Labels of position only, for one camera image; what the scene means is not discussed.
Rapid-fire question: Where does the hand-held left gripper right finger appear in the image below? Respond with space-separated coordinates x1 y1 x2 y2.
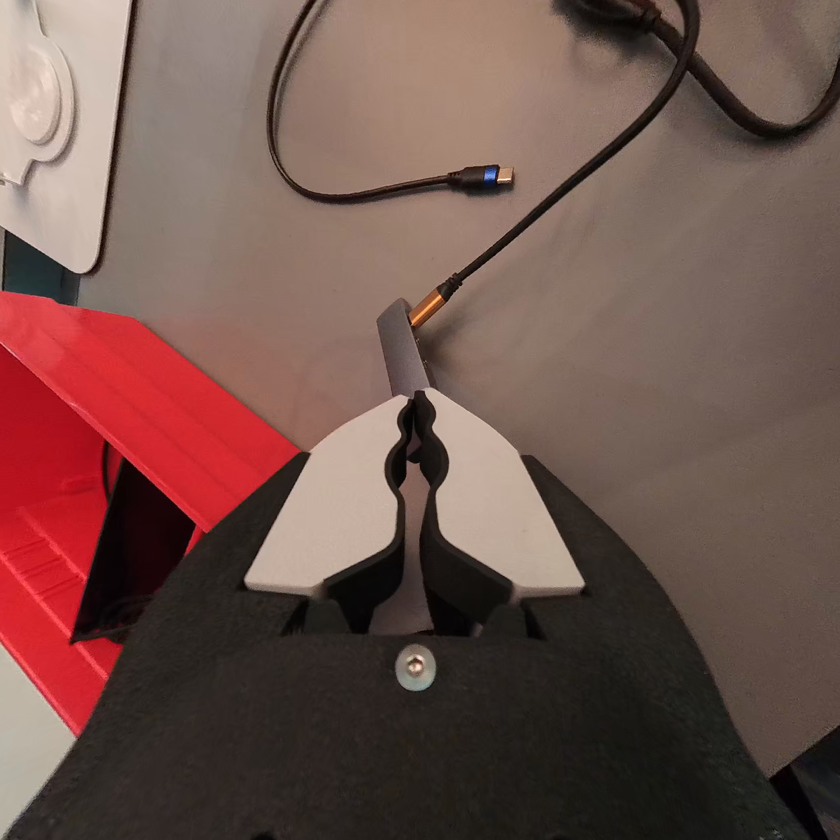
412 386 587 636

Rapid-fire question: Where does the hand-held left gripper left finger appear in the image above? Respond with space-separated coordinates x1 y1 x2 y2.
243 392 422 636

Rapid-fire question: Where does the grey usb hub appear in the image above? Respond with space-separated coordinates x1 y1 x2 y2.
375 298 435 473

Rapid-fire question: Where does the black cable with gold plugs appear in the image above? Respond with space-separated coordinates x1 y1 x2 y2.
408 0 702 328

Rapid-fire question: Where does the black cable with blue-ringed plugs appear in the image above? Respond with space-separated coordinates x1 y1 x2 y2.
268 0 517 206

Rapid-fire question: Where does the thick black cable brown plug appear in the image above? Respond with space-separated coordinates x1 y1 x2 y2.
567 0 840 140

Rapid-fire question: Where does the black bin divider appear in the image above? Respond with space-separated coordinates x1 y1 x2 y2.
69 453 199 645

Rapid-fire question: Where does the red plastic bin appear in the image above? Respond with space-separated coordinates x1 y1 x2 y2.
0 289 304 737

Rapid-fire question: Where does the white stand with black board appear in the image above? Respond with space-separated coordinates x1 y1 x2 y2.
0 0 133 275

